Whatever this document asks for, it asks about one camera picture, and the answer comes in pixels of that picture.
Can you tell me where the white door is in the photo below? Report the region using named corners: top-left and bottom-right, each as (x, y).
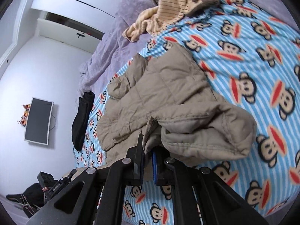
top-left (35, 11), bottom-right (107, 53)

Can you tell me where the tan puffer jacket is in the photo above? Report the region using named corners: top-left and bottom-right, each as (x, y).
top-left (68, 43), bottom-right (257, 183)

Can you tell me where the monitor cable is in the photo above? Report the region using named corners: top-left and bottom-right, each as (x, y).
top-left (48, 114), bottom-right (57, 132)

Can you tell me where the purple bedspread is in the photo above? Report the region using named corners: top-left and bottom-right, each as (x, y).
top-left (78, 0), bottom-right (300, 92)

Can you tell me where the beige striped fleece robe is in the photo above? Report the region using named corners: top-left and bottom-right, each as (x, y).
top-left (123, 0), bottom-right (221, 43)

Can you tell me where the monkey print striped blanket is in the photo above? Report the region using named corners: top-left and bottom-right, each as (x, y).
top-left (71, 0), bottom-right (300, 225)

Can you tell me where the dark cloth pile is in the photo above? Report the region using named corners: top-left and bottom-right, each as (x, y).
top-left (6, 182), bottom-right (47, 218)

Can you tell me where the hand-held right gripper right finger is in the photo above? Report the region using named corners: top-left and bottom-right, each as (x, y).
top-left (152, 149), bottom-right (270, 225)

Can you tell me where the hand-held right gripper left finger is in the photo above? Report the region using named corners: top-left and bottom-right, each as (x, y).
top-left (26, 134), bottom-right (145, 225)

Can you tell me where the black folded garment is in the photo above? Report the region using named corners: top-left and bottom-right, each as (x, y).
top-left (71, 91), bottom-right (96, 151)

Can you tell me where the orange wall decoration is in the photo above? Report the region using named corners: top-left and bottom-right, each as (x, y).
top-left (17, 103), bottom-right (31, 127)

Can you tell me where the wall-mounted monitor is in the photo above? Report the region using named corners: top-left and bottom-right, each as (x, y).
top-left (23, 97), bottom-right (54, 146)

